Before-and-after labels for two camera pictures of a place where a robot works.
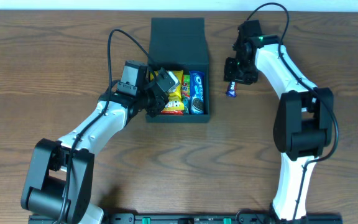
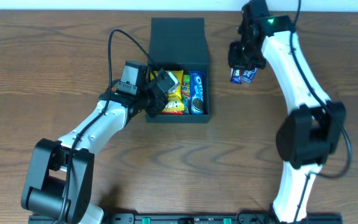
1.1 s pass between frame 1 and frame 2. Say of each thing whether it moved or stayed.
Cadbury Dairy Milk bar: moved
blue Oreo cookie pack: stayed
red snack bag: stayed
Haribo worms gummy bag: stayed
